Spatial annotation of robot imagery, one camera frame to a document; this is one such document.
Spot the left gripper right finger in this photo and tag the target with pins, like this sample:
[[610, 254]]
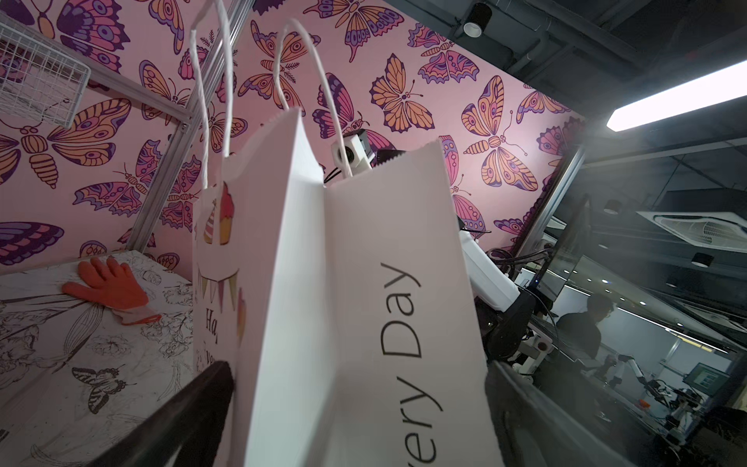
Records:
[[532, 430]]

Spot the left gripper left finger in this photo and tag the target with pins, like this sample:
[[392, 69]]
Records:
[[186, 431]]

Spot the seated person dark shirt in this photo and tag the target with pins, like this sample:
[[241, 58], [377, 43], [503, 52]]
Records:
[[582, 328]]

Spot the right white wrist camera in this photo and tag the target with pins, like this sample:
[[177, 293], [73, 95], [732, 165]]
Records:
[[353, 154]]

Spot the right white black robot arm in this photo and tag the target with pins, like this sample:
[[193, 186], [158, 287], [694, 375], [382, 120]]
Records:
[[504, 308]]

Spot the white paper bag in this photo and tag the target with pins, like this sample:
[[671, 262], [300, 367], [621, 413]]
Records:
[[344, 312]]

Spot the red rubber glove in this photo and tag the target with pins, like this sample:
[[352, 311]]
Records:
[[113, 285]]

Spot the white wire wall basket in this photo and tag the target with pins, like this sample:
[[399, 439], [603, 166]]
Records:
[[39, 81]]

